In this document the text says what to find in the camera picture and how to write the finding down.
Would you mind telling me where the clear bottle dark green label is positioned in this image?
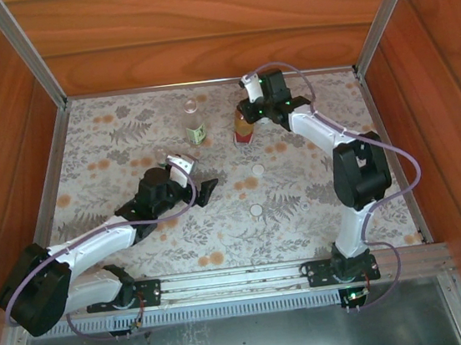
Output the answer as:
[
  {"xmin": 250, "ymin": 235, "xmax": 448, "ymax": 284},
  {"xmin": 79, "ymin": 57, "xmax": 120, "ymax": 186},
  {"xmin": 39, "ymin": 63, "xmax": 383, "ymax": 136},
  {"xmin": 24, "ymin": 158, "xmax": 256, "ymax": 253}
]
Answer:
[{"xmin": 181, "ymin": 98, "xmax": 210, "ymax": 149}]

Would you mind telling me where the galvanised metal sheet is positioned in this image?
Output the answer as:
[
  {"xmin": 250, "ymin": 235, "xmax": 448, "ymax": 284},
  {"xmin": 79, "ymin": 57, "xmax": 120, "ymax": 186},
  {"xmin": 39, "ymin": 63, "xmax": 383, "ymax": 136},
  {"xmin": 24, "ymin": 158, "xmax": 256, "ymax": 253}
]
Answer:
[{"xmin": 7, "ymin": 285, "xmax": 461, "ymax": 345}]

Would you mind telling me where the small circuit board green light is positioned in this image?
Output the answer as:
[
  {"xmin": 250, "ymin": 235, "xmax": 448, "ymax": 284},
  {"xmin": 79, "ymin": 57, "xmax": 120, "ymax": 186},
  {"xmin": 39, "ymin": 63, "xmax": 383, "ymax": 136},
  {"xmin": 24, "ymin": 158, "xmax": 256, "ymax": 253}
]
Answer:
[{"xmin": 339, "ymin": 286, "xmax": 374, "ymax": 309}]

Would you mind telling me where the purple cable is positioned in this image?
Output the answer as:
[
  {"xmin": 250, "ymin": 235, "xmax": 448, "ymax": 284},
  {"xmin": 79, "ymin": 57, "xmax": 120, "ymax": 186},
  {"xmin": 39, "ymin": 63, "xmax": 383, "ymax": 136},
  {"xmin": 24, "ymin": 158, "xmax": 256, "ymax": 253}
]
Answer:
[
  {"xmin": 241, "ymin": 46, "xmax": 438, "ymax": 323},
  {"xmin": 0, "ymin": 166, "xmax": 215, "ymax": 345}
]

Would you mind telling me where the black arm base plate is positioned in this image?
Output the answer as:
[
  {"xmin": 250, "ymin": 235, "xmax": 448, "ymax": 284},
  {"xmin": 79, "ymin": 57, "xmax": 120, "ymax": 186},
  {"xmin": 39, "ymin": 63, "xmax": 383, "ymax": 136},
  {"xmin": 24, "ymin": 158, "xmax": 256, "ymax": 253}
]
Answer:
[
  {"xmin": 83, "ymin": 277, "xmax": 165, "ymax": 316},
  {"xmin": 303, "ymin": 251, "xmax": 382, "ymax": 289}
]

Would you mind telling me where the white slotted cable duct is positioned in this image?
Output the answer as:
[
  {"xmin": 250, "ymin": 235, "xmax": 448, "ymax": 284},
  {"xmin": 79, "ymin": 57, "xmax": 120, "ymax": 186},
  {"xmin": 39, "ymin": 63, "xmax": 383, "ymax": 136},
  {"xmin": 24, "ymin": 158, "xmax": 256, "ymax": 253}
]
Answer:
[{"xmin": 25, "ymin": 286, "xmax": 344, "ymax": 343}]

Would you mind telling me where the aluminium table edge strip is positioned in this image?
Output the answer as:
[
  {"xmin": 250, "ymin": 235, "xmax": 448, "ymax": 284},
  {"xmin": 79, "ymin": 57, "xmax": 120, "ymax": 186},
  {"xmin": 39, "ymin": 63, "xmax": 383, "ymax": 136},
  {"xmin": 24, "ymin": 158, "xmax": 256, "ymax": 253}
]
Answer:
[
  {"xmin": 64, "ymin": 60, "xmax": 357, "ymax": 106},
  {"xmin": 354, "ymin": 63, "xmax": 433, "ymax": 251},
  {"xmin": 16, "ymin": 104, "xmax": 85, "ymax": 252}
]

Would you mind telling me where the aluminium slotted rail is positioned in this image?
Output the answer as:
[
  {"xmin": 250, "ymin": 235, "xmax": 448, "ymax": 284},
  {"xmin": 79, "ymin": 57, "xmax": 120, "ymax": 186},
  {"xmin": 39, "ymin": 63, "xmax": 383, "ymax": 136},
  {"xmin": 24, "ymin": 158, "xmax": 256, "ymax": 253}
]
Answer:
[{"xmin": 63, "ymin": 239, "xmax": 454, "ymax": 322}]

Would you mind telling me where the orange tea bottle red label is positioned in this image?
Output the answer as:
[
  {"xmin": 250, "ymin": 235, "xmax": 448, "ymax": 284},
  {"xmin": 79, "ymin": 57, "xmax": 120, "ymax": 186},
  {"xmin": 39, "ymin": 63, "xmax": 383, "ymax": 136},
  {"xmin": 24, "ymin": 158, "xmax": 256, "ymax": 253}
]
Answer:
[{"xmin": 230, "ymin": 109, "xmax": 258, "ymax": 147}]

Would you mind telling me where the floral patterned tablecloth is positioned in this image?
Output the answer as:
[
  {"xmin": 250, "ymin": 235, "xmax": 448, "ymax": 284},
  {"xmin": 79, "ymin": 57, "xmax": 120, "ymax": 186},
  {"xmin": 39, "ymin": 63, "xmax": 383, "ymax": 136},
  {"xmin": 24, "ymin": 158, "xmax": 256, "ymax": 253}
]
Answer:
[{"xmin": 19, "ymin": 58, "xmax": 428, "ymax": 293}]

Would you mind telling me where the aluminium corner post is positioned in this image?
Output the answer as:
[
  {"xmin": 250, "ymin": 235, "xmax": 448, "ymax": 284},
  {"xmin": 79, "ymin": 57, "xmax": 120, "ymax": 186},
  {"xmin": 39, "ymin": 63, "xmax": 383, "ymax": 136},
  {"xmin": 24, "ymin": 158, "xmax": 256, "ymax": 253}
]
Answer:
[
  {"xmin": 344, "ymin": 0, "xmax": 438, "ymax": 77},
  {"xmin": 0, "ymin": 0, "xmax": 70, "ymax": 119}
]

